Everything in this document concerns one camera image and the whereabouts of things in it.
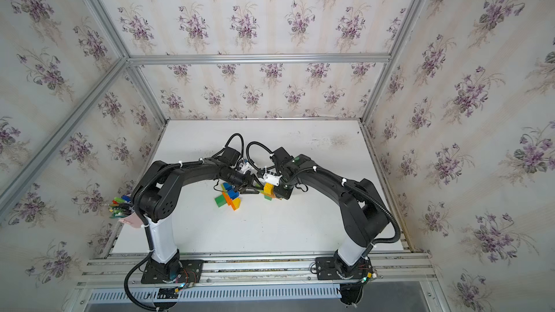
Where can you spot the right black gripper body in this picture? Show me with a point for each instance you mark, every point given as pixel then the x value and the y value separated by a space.
pixel 283 189

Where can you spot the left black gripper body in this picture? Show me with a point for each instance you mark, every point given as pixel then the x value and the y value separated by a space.
pixel 238 180

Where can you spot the blue square lego brick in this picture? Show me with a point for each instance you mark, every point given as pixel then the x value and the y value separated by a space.
pixel 233 194

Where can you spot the yellow sloped lego brick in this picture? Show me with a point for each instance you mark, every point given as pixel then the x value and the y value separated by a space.
pixel 236 203

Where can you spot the orange long lego brick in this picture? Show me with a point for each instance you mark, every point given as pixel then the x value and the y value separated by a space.
pixel 229 201

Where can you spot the small green lego brick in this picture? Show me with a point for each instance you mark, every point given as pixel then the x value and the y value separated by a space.
pixel 220 200

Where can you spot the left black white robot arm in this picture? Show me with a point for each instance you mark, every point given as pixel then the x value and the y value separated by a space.
pixel 156 196

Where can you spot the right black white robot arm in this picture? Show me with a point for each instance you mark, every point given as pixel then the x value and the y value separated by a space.
pixel 366 220

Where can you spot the pink pen cup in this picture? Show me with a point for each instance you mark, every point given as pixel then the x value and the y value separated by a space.
pixel 121 208

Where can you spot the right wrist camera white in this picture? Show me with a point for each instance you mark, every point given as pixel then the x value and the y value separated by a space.
pixel 272 179

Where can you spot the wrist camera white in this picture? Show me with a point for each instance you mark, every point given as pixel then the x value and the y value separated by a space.
pixel 272 179
pixel 245 167

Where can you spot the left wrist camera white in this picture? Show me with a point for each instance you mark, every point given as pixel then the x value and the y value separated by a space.
pixel 245 167

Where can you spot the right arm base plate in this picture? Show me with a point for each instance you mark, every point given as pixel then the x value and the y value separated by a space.
pixel 333 268

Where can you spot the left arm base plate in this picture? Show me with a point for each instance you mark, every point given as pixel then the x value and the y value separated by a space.
pixel 183 271

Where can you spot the aluminium front rail frame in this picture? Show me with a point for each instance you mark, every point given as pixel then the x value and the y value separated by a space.
pixel 256 276

